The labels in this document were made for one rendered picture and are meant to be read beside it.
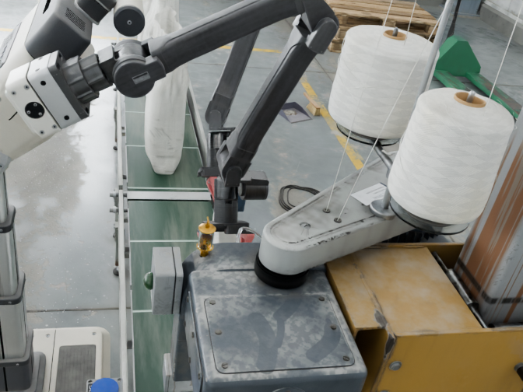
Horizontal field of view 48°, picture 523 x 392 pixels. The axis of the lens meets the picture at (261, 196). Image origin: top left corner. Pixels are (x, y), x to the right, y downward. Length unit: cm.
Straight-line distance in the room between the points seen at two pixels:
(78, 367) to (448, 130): 172
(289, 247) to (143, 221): 182
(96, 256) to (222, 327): 225
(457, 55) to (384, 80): 555
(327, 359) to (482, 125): 38
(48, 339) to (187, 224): 79
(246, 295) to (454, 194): 35
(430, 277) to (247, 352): 39
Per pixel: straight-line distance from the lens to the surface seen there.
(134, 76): 116
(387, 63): 99
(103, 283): 294
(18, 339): 199
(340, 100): 104
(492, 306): 108
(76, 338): 234
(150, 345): 214
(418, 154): 82
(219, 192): 139
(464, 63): 659
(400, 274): 107
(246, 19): 117
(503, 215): 103
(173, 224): 268
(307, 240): 93
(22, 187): 363
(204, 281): 95
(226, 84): 166
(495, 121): 81
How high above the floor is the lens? 196
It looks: 32 degrees down
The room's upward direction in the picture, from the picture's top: 10 degrees clockwise
